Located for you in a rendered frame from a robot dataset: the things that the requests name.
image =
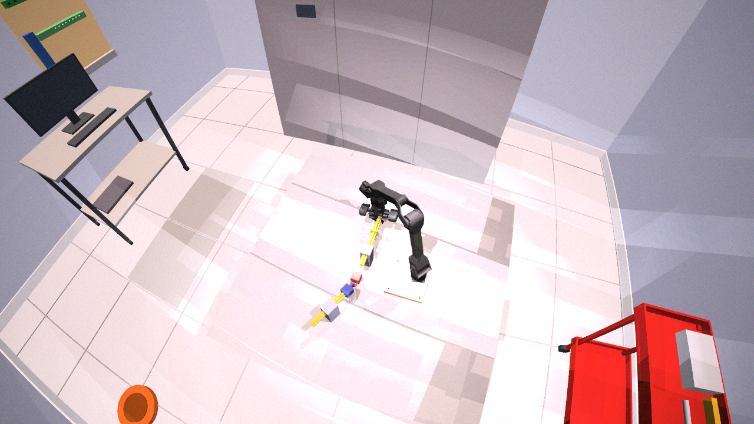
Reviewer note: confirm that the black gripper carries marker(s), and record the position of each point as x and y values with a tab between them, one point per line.
374	212

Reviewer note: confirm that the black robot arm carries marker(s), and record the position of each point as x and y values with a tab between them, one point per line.
413	221

